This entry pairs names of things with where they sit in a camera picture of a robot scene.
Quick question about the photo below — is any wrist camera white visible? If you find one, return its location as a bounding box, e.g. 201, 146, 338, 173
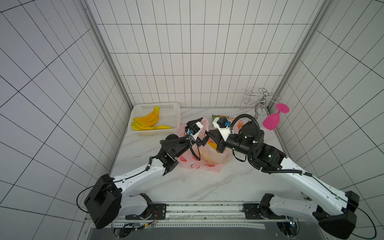
213, 118, 233, 142
185, 122, 204, 141

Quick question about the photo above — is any yellow banana bunch in basket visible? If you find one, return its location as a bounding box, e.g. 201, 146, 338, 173
132, 106, 172, 131

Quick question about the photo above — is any white plastic basket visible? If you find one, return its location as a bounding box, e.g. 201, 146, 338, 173
127, 103, 181, 136

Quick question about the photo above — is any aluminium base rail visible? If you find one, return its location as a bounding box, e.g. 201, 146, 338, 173
98, 201, 313, 230

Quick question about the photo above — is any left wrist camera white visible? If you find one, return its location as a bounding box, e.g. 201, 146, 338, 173
185, 122, 204, 141

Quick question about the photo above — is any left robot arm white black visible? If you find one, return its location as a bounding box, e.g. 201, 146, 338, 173
84, 118, 204, 229

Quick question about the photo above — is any green snack packet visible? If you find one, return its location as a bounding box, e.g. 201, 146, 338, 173
212, 115, 230, 122

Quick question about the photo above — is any pink plastic bag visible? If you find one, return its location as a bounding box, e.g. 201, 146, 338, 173
178, 117, 241, 174

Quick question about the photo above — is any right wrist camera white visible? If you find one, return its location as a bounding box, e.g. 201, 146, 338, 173
213, 118, 233, 142

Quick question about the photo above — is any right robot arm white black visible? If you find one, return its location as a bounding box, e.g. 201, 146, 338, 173
206, 114, 360, 240

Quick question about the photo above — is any yellow banana bunch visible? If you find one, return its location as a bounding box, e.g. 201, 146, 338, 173
132, 106, 172, 131
207, 140, 218, 150

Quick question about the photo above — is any magenta plastic wine glass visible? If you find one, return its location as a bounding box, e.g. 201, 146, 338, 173
263, 103, 290, 131

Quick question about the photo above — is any chrome wire glass rack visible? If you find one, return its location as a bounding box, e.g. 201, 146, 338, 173
244, 88, 282, 120

